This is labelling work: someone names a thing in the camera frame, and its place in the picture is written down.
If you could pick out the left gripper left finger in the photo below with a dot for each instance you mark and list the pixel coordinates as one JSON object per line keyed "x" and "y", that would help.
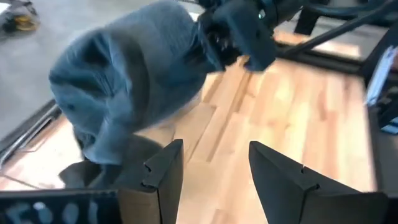
{"x": 164, "y": 186}

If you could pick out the blue denim cap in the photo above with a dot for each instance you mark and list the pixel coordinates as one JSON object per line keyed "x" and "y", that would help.
{"x": 130, "y": 77}

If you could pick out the blue and white sheet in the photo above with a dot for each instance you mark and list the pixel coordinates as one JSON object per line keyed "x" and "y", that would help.
{"x": 381, "y": 74}

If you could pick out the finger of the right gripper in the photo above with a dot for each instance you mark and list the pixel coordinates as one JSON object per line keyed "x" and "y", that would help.
{"x": 248, "y": 40}
{"x": 211, "y": 46}

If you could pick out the yellow and black tool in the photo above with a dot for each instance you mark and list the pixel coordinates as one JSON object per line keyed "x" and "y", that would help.
{"x": 21, "y": 21}

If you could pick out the black table frame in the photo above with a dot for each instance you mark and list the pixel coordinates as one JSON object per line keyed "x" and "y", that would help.
{"x": 326, "y": 62}

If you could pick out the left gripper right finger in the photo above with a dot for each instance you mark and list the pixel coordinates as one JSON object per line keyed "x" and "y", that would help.
{"x": 289, "y": 193}

